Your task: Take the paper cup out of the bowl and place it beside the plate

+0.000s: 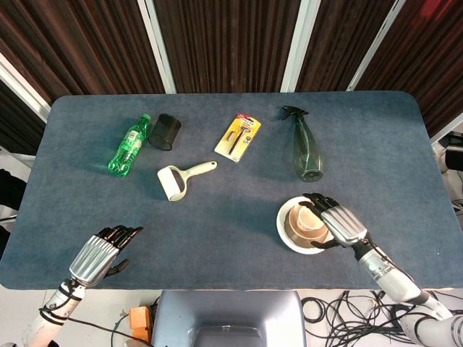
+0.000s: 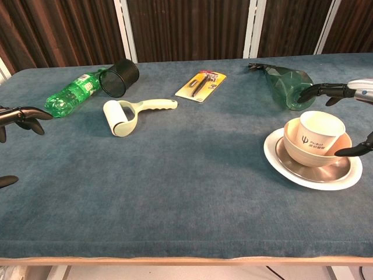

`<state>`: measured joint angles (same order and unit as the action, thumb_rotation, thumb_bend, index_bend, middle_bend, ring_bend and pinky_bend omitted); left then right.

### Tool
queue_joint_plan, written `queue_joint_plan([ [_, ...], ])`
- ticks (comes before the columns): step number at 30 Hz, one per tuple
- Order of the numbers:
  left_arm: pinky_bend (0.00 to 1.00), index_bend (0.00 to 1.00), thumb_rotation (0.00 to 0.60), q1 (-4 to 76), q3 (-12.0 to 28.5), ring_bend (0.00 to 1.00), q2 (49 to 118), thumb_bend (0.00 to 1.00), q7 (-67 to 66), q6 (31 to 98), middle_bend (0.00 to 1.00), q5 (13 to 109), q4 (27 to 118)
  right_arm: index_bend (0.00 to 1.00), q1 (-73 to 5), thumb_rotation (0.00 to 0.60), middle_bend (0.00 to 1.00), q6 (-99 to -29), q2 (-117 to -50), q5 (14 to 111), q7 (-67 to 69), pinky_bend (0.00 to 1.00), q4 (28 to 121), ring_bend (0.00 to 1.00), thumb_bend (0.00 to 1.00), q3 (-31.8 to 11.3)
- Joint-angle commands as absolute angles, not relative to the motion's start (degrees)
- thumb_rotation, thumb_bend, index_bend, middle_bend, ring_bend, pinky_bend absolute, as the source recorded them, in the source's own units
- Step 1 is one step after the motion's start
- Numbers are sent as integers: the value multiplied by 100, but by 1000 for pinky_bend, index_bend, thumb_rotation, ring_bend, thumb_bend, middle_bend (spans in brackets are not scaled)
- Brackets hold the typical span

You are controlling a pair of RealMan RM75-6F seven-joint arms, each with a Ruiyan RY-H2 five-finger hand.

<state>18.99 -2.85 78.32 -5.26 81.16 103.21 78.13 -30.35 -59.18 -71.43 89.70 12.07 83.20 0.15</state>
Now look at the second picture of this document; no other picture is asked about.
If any blue velvet tablecloth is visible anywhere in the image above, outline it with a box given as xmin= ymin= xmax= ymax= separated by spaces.
xmin=0 ymin=52 xmax=373 ymax=260

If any yellow carded razor pack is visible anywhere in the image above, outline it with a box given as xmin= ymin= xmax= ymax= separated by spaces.
xmin=174 ymin=69 xmax=227 ymax=103

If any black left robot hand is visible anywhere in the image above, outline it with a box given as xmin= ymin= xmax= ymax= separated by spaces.
xmin=0 ymin=106 xmax=54 ymax=189

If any stainless steel plate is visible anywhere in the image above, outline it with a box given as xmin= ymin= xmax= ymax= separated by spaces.
xmin=275 ymin=136 xmax=356 ymax=179

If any white round plate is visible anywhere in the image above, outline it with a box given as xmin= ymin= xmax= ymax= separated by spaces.
xmin=263 ymin=126 xmax=364 ymax=192

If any pale green lint roller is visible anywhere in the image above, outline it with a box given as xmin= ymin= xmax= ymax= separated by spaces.
xmin=103 ymin=98 xmax=179 ymax=138

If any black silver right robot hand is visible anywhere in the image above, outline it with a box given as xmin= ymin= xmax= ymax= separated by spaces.
xmin=297 ymin=78 xmax=373 ymax=158

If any dark green spray bottle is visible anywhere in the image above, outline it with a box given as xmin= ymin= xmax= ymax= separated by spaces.
xmin=247 ymin=62 xmax=317 ymax=112

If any green plastic soda bottle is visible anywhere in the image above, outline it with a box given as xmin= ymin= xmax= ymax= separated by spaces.
xmin=44 ymin=67 xmax=107 ymax=119

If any white table leg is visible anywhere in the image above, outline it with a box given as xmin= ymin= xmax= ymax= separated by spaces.
xmin=325 ymin=265 xmax=354 ymax=280
xmin=45 ymin=265 xmax=72 ymax=280

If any black mesh pen holder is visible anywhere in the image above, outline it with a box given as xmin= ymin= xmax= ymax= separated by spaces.
xmin=98 ymin=58 xmax=140 ymax=98

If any beige ribbed bowl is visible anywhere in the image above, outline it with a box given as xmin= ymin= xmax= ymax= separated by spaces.
xmin=283 ymin=118 xmax=354 ymax=168

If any white printed paper cup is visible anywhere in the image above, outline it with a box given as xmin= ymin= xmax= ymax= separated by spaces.
xmin=296 ymin=110 xmax=347 ymax=154

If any white metal frame post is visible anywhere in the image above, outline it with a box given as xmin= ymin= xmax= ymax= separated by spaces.
xmin=113 ymin=0 xmax=138 ymax=64
xmin=314 ymin=0 xmax=342 ymax=55
xmin=0 ymin=56 xmax=13 ymax=86
xmin=242 ymin=0 xmax=266 ymax=59

